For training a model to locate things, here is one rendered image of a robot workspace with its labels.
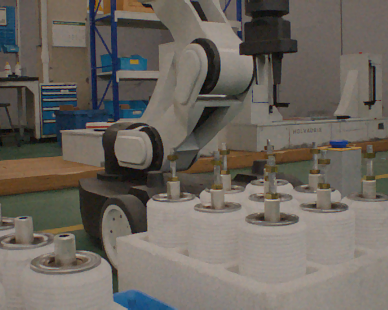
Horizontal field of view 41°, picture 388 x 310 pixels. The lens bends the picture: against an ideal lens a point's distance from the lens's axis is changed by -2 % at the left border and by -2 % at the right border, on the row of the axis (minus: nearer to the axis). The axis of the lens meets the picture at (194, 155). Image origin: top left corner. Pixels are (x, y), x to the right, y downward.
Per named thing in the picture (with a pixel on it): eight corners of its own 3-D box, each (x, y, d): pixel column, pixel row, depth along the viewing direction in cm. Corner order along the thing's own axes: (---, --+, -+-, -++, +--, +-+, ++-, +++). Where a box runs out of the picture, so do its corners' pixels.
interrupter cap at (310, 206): (346, 205, 84) (346, 201, 84) (350, 215, 76) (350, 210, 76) (299, 205, 85) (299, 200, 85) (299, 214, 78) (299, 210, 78)
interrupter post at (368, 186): (359, 198, 89) (359, 179, 89) (372, 197, 89) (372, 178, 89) (365, 201, 87) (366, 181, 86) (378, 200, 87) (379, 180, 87)
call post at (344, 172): (313, 287, 117) (315, 148, 114) (333, 279, 121) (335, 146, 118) (339, 294, 111) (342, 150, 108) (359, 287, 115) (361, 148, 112)
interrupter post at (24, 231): (12, 243, 65) (10, 217, 64) (30, 240, 66) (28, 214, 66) (19, 247, 63) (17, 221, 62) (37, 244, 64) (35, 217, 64)
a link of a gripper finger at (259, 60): (266, 84, 107) (265, 54, 106) (257, 84, 104) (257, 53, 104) (258, 85, 108) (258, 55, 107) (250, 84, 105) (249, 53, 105)
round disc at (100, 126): (77, 130, 319) (77, 121, 318) (122, 128, 336) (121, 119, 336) (99, 132, 294) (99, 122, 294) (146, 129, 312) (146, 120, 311)
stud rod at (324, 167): (327, 198, 81) (328, 150, 80) (326, 199, 80) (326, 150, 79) (321, 197, 81) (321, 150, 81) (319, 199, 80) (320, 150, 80)
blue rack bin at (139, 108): (102, 118, 624) (101, 101, 622) (130, 117, 647) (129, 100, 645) (123, 119, 584) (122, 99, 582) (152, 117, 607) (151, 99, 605)
